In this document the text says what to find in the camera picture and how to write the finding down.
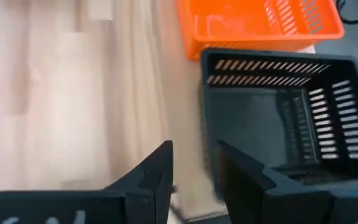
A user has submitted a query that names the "orange plastic mesh basket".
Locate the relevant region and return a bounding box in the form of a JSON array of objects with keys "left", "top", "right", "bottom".
[{"left": 176, "top": 0, "right": 345, "bottom": 60}]

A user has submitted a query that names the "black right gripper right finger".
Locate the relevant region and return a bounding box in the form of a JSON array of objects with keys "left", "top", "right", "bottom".
[{"left": 216, "top": 139, "right": 358, "bottom": 224}]

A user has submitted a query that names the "black coiled cable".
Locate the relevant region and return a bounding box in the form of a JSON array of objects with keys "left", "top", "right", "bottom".
[{"left": 336, "top": 0, "right": 358, "bottom": 25}]

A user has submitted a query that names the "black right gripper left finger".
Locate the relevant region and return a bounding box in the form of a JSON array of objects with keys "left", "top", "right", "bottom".
[{"left": 0, "top": 140, "right": 174, "bottom": 224}]

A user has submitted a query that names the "black plastic slotted basket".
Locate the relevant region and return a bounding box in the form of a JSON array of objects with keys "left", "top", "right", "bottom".
[{"left": 198, "top": 47, "right": 358, "bottom": 200}]

